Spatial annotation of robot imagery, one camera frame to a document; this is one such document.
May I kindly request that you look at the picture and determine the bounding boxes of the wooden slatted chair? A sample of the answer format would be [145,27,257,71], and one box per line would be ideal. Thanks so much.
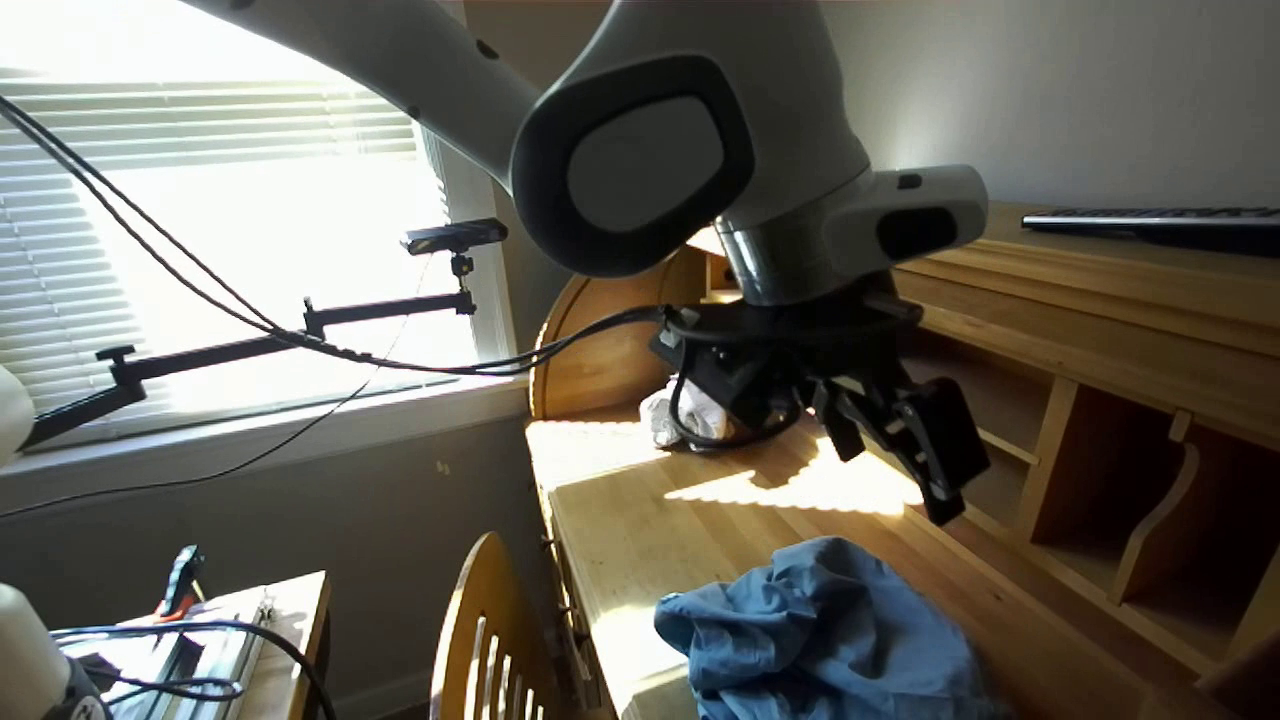
[428,528,580,720]

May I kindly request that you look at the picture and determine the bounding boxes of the black loose cable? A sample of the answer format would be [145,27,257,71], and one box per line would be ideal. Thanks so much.
[51,611,339,720]

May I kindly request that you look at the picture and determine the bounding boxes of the wooden desk with hutch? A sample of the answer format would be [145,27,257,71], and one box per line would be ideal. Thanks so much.
[521,195,1280,720]

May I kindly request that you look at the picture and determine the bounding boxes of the blue crumpled cloth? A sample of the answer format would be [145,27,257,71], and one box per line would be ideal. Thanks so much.
[653,535,1008,720]

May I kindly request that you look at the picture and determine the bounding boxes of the white window blinds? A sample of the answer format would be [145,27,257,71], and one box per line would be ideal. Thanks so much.
[0,71,431,420]

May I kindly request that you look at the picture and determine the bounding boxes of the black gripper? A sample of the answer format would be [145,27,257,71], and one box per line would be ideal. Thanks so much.
[743,299,994,528]

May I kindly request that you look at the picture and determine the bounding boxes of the blue handled tool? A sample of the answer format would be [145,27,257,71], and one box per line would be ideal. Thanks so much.
[155,541,213,624]

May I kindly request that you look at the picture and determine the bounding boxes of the black stereo camera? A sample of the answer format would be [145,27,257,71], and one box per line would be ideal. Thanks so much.
[401,215,513,261]

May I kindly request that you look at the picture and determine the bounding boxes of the wooden side table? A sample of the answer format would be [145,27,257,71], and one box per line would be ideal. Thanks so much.
[51,567,330,720]

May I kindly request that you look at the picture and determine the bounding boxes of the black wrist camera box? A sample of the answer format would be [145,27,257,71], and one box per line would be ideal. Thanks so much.
[654,329,808,454]

